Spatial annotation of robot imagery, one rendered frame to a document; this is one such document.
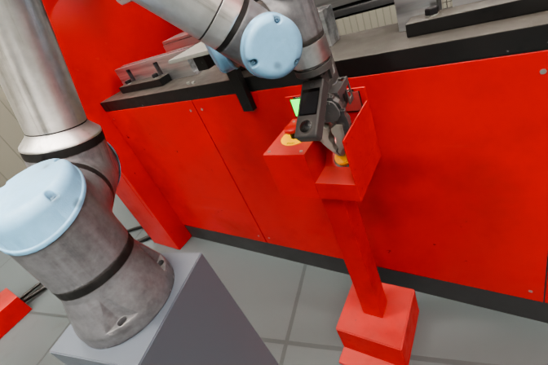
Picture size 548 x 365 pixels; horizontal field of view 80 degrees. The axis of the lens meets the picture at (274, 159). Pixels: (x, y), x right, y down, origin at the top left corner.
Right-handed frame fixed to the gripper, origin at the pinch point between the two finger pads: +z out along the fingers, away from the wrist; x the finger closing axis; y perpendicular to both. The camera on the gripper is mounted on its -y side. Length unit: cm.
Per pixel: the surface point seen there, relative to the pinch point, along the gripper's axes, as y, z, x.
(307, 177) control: -6.0, 1.5, 5.7
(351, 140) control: -2.3, -5.1, -5.0
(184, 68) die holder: 34, -14, 69
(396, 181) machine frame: 16.3, 24.4, -4.3
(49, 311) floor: -49, 70, 176
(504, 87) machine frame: 17.7, -1.0, -28.6
